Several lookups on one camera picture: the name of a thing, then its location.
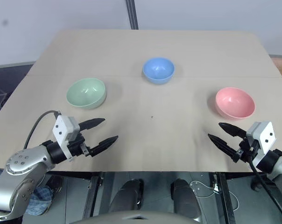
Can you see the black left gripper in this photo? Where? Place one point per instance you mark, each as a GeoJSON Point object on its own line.
{"type": "Point", "coordinates": [76, 147]}

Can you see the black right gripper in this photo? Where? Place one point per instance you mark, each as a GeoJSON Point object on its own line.
{"type": "Point", "coordinates": [246, 150]}

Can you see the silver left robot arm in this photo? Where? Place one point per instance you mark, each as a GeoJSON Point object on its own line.
{"type": "Point", "coordinates": [24, 163]}

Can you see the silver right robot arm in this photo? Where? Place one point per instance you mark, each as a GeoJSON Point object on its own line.
{"type": "Point", "coordinates": [277, 164]}

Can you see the red bowl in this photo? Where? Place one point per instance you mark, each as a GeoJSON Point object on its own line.
{"type": "Point", "coordinates": [235, 102]}

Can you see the green bowl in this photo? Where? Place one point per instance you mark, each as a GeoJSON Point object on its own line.
{"type": "Point", "coordinates": [86, 93]}

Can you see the dark rounded robot leg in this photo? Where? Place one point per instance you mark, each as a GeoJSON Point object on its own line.
{"type": "Point", "coordinates": [184, 198]}
{"type": "Point", "coordinates": [127, 196]}

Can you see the blue bowl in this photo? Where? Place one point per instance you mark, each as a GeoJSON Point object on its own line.
{"type": "Point", "coordinates": [158, 68]}

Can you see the blue checked cloth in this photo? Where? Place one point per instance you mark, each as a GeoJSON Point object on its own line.
{"type": "Point", "coordinates": [40, 201]}

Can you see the grey robot torso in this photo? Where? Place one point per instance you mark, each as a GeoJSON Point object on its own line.
{"type": "Point", "coordinates": [136, 217]}

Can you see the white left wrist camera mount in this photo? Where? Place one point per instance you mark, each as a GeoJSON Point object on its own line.
{"type": "Point", "coordinates": [64, 129]}

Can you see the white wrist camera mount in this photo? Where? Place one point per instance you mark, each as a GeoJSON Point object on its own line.
{"type": "Point", "coordinates": [64, 129]}
{"type": "Point", "coordinates": [263, 136]}

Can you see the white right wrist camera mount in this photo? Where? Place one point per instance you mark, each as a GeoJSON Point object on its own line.
{"type": "Point", "coordinates": [263, 136]}

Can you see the black table frame bar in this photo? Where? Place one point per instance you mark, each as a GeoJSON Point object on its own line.
{"type": "Point", "coordinates": [93, 198]}
{"type": "Point", "coordinates": [225, 198]}

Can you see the dark wall strip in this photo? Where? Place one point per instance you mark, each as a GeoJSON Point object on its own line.
{"type": "Point", "coordinates": [132, 14]}

